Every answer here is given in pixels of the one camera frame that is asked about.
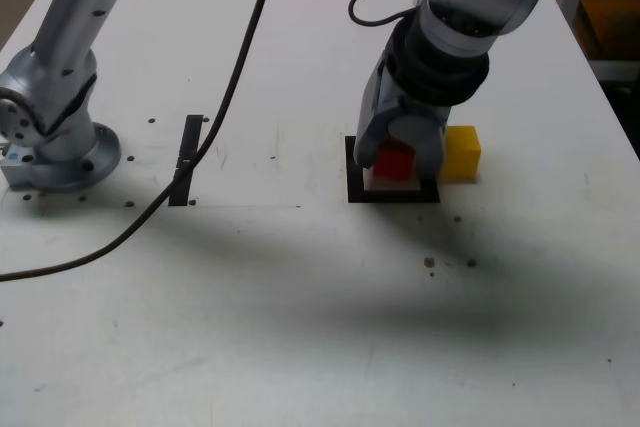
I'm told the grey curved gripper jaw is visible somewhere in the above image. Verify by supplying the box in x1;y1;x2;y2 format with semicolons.
353;54;402;169
388;111;447;183

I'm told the red cube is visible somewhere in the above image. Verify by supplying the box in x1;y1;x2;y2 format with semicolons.
373;138;416;181

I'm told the yellow cube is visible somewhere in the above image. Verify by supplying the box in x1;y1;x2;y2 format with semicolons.
439;125;482;183

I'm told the black tape square outline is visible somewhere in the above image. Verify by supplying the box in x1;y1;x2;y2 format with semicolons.
344;134;441;204

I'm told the black tape strip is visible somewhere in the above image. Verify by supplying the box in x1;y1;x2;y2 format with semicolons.
167;114;205;207

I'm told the white shelf bar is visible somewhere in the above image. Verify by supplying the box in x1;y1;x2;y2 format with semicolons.
591;59;640;83

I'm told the short looped black cable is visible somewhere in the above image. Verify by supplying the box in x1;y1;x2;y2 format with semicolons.
347;0;431;26

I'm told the long black cable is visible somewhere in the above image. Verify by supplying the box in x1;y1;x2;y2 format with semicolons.
0;0;286;282

